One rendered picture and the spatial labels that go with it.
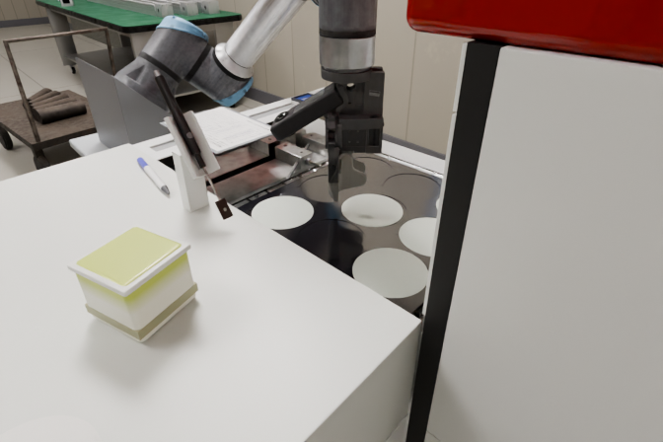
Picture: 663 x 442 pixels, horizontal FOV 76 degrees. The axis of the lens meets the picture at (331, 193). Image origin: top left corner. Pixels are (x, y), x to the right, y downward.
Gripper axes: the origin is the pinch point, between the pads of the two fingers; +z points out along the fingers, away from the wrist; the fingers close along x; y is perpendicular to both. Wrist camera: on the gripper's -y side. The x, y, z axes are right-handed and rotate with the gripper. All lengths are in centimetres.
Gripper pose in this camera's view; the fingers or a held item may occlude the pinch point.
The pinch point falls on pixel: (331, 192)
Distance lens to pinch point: 67.7
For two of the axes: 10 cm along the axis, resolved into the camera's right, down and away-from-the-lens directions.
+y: 10.0, 0.0, 0.0
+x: 0.0, -5.0, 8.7
